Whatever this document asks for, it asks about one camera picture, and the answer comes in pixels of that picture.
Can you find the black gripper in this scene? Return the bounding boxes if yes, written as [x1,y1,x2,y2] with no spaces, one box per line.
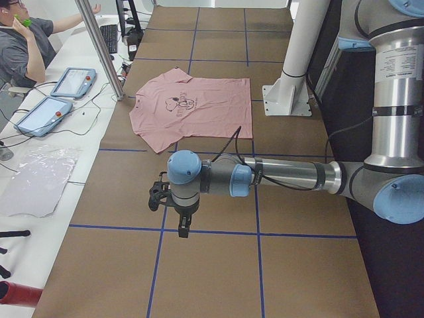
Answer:
[174,201,198,238]

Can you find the pink Snoopy t-shirt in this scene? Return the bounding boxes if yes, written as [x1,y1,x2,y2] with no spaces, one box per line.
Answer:
[129,68,252,153]

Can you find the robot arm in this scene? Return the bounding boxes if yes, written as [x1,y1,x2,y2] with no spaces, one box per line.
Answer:
[149,1,423,238]

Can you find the clear plastic bag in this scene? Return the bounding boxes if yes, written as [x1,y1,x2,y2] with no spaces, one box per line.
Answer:
[1,145,82,218]

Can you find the near blue teach pendant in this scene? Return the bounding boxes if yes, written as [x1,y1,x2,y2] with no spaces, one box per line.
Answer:
[14,97,73,137]

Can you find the blue teach pendant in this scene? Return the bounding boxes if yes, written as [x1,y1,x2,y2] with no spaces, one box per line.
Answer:
[50,68,97,99]
[14,97,73,137]

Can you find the far blue teach pendant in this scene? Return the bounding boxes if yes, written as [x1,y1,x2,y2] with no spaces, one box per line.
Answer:
[50,68,97,99]

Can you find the red cylinder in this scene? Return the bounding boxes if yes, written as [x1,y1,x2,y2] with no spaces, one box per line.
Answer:
[1,281,43,307]

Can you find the black tripod legs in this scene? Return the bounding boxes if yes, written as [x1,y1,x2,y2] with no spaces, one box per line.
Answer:
[1,229,31,279]

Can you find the black device on desk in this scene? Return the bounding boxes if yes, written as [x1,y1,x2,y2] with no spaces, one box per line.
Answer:
[124,28,144,61]

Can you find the black keyboard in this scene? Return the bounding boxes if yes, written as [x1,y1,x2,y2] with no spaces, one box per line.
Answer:
[99,25,118,54]

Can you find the seated person grey shirt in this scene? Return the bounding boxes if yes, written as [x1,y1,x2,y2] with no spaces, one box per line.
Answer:
[1,1,82,87]

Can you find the green handheld tool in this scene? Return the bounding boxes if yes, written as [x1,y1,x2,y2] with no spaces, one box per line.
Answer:
[14,15,32,27]

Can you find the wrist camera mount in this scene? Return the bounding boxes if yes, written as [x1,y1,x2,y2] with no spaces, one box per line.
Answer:
[148,172,174,211]

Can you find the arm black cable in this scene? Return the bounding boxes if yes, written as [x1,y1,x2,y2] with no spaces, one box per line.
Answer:
[211,125,378,192]

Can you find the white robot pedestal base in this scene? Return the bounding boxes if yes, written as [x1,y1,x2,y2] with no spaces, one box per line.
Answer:
[262,0,330,117]

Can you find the aluminium frame post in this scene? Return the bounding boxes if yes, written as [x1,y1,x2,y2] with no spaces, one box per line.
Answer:
[75,0,124,101]

